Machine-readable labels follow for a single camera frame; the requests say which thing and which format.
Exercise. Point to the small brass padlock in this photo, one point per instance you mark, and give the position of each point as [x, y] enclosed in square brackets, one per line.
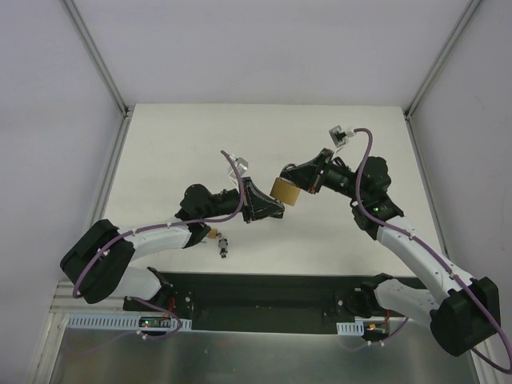
[212, 234]

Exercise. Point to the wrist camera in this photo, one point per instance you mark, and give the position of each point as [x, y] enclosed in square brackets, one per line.
[340, 137]
[240, 165]

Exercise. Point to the left white cable duct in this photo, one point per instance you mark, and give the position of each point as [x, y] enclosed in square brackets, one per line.
[126, 322]

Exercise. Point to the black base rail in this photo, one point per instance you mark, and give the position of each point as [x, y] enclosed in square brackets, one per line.
[289, 304]

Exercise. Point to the panda keychain charm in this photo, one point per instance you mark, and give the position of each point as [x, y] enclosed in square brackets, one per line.
[223, 246]

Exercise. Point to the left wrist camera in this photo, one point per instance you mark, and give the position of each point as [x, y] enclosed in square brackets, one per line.
[240, 165]

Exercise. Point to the large brass padlock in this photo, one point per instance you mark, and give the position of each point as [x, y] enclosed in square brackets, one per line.
[285, 191]

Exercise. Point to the right aluminium frame post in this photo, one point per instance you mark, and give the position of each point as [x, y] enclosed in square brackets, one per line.
[454, 36]

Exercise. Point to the right white cable duct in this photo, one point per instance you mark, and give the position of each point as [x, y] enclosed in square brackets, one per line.
[350, 328]

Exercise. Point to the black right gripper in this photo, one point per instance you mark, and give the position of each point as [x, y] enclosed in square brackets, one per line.
[321, 171]

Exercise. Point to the left aluminium frame post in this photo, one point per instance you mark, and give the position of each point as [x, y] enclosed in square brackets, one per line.
[83, 32]

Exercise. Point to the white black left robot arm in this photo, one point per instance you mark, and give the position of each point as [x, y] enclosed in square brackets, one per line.
[99, 263]

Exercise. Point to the white cable duct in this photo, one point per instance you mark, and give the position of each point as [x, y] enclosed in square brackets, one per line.
[126, 322]
[350, 328]

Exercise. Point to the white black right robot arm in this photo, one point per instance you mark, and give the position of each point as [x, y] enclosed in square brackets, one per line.
[460, 310]

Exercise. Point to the aluminium frame post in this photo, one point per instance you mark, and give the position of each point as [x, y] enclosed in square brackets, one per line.
[454, 36]
[83, 32]

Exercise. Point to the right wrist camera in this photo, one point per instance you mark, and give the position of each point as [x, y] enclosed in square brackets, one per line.
[340, 137]

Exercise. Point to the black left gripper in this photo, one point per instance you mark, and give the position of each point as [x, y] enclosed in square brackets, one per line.
[249, 201]

